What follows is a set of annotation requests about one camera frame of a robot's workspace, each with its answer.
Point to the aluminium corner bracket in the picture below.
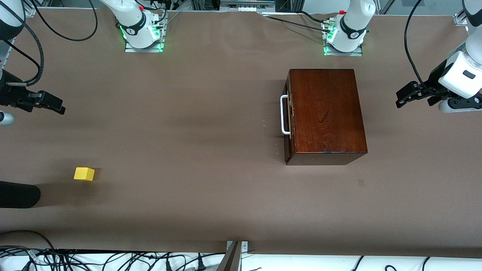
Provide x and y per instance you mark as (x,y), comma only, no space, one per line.
(459,19)

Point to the light wood drawer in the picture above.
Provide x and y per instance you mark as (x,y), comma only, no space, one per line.
(287,143)

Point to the black rounded cylinder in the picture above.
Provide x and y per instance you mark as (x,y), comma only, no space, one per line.
(19,194)

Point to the yellow wooden block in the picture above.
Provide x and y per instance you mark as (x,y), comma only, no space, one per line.
(83,174)

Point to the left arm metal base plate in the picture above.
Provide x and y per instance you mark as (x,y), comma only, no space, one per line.
(346,54)

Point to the aluminium frame profile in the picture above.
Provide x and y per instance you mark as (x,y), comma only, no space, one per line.
(5,52)

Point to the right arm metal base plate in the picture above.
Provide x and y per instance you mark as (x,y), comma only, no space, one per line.
(143,49)

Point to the brown paper table cover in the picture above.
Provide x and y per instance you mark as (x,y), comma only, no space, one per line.
(188,113)

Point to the white power strip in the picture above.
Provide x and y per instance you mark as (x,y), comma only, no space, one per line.
(246,8)

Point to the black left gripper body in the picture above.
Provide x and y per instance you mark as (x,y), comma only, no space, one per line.
(432,85)

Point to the metal table edge bracket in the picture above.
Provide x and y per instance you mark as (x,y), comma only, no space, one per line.
(235,259)

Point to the dark brown wooden cabinet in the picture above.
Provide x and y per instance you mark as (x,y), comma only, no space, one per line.
(324,113)

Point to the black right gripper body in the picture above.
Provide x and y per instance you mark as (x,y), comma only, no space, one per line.
(10,96)

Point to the black equipment box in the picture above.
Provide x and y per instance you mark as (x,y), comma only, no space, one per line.
(288,4)

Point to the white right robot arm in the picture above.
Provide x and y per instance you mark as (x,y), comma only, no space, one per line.
(135,22)

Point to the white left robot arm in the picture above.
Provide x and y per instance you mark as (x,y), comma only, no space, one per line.
(352,26)

